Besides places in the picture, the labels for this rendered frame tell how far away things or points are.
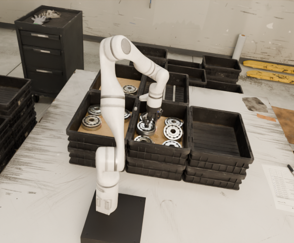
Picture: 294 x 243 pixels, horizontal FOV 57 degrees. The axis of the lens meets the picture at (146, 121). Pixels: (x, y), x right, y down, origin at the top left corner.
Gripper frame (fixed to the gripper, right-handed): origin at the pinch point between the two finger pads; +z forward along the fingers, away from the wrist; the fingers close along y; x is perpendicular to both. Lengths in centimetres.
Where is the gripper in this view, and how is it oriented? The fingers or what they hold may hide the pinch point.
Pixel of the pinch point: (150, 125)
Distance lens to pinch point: 148.8
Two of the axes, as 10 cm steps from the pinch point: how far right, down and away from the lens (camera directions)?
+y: 7.6, -3.3, 5.7
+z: -1.1, 7.9, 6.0
